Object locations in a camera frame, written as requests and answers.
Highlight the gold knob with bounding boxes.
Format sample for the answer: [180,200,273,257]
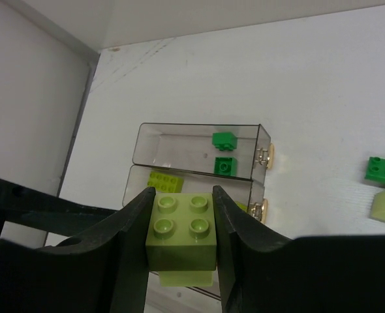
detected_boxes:
[255,143,275,170]
[247,198,268,224]

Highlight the pale green curved lego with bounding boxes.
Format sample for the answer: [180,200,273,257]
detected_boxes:
[369,191,385,222]

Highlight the long green lego brick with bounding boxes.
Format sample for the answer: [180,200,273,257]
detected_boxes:
[365,156,385,185]

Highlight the pale lime lego 2x2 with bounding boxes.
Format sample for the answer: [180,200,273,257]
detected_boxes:
[146,193,217,287]

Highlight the clear container first row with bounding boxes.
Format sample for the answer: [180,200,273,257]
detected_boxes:
[132,123,272,182]

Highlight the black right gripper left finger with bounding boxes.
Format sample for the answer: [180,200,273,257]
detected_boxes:
[0,179,156,312]

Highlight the green lego number one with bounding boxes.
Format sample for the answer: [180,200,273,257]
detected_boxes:
[213,157,238,177]

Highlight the green lego small block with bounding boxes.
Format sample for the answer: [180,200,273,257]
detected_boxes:
[212,132,238,151]

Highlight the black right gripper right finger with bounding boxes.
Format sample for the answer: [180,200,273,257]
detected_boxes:
[213,186,385,312]

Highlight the clear container second row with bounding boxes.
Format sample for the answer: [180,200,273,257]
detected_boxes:
[122,165,268,224]

